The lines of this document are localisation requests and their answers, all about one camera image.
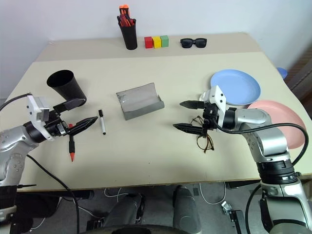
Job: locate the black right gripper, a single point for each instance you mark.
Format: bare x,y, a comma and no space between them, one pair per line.
209,113

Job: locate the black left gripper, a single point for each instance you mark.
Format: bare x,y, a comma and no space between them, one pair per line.
54,124

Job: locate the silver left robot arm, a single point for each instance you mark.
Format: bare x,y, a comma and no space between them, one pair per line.
9,139

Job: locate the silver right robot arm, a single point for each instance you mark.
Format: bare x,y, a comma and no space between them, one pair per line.
270,141

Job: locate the white marker with black cap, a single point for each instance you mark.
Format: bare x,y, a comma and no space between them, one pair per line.
103,123

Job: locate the empty black cup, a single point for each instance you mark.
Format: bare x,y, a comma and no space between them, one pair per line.
70,87

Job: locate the brown rimmed eyeglasses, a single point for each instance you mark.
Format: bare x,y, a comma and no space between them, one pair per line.
205,144

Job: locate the black marker with red tip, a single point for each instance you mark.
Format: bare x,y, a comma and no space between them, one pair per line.
71,146

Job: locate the open grey glasses case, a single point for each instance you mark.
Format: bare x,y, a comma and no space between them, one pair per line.
139,102

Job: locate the blue plate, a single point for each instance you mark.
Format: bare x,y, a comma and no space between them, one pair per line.
241,85

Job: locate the black sunglasses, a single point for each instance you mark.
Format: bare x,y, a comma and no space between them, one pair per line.
187,43

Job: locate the green cube block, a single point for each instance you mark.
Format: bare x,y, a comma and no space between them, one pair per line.
165,41

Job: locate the yellow cube block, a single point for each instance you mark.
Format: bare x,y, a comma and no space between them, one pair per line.
157,42

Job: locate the red cube block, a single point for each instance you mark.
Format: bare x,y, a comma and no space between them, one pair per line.
148,42

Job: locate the pink plate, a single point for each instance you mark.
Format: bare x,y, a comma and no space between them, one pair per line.
280,112

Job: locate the black pen holder cup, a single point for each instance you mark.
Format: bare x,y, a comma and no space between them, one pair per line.
129,37

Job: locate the dark grey robot leg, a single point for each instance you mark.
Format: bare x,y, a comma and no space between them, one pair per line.
124,212
186,209

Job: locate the red marker pen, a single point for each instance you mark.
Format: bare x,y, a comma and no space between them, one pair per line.
122,22
131,22

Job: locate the blue plastic container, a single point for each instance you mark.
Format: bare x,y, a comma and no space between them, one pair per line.
282,72

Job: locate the orange capped marker pen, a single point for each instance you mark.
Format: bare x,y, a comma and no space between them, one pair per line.
121,9
126,11

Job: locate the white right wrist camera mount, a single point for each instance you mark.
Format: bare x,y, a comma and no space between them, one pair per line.
219,97

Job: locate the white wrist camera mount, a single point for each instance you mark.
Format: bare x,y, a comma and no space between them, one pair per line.
219,97
34,107

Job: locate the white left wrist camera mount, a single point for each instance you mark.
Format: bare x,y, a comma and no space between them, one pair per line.
34,107

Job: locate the metal caster bracket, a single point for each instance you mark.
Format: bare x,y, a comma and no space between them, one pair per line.
230,212

